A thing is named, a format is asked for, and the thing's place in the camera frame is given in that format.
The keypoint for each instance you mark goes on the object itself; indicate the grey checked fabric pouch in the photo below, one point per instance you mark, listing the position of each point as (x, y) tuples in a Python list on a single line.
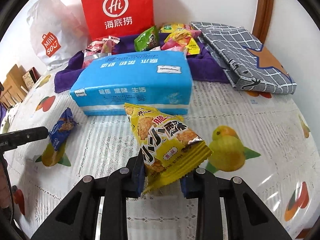
[(246, 62)]

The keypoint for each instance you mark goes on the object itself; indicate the brown wooden door frame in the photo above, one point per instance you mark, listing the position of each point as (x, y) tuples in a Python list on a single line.
[(262, 19)]

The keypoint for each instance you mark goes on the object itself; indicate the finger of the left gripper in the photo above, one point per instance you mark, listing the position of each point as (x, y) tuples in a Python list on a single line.
[(11, 140)]

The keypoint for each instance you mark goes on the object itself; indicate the wooden stool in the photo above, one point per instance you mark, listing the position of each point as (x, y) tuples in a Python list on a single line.
[(15, 90)]

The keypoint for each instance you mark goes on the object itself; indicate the left hand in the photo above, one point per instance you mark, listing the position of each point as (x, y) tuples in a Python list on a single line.
[(5, 195)]

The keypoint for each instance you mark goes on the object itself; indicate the dark blue snack packet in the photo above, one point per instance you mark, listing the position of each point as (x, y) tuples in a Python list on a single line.
[(62, 129)]

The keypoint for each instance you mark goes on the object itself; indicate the pink yellow snack packet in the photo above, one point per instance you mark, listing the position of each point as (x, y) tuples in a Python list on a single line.
[(184, 40)]

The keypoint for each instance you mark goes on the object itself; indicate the yellow snack bag at back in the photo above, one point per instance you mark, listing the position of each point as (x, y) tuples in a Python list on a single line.
[(172, 27)]

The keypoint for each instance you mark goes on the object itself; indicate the pink silver candy packet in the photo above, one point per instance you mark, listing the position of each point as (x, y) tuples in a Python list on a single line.
[(108, 47)]

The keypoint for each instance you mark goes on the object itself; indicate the red snack packet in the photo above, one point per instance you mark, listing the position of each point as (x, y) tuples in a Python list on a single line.
[(95, 46)]

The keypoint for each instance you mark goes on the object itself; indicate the green snack packet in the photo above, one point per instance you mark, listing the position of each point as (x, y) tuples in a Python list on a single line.
[(147, 40)]

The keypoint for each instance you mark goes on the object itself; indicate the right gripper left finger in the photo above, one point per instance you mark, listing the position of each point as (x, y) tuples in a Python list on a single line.
[(126, 182)]

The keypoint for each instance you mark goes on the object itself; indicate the yellow cracker snack packet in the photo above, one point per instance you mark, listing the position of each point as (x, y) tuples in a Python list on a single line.
[(170, 148)]

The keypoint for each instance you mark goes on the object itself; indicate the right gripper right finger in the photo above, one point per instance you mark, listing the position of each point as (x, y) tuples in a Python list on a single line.
[(203, 185)]

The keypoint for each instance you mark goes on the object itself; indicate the purple towel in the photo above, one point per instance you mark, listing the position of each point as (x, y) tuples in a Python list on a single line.
[(203, 66)]

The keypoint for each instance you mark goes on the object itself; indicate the white plastic shopping bag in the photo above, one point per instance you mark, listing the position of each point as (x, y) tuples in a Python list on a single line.
[(56, 34)]

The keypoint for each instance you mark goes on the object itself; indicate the red paper bag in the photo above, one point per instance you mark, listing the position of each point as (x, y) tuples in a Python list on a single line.
[(117, 17)]

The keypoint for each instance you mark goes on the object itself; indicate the blue tissue pack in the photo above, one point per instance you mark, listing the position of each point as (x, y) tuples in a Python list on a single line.
[(158, 78)]

